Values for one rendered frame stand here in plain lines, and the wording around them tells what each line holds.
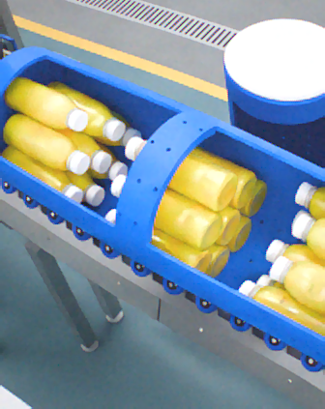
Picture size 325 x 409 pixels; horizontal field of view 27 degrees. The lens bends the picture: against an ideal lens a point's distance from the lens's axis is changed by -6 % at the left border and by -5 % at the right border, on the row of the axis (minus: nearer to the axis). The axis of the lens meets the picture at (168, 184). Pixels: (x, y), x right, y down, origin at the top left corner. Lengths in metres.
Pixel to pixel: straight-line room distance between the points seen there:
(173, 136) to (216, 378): 1.24
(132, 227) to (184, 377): 1.17
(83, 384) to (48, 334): 0.24
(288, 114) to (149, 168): 0.47
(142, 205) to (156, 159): 0.07
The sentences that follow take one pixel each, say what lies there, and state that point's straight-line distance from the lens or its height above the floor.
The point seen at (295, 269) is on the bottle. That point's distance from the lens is 1.09.
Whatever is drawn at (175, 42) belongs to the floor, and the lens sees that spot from 3.27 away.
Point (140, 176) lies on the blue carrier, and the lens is 1.12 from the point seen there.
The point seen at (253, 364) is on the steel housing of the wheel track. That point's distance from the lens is 1.31.
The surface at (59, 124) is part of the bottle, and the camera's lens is 1.33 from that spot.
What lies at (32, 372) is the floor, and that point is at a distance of 2.37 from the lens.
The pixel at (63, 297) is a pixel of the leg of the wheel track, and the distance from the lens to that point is 2.02.
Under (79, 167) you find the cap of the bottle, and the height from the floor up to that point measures 1.11.
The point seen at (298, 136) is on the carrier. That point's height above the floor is 0.62.
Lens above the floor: 2.07
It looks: 51 degrees down
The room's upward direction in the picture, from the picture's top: 12 degrees counter-clockwise
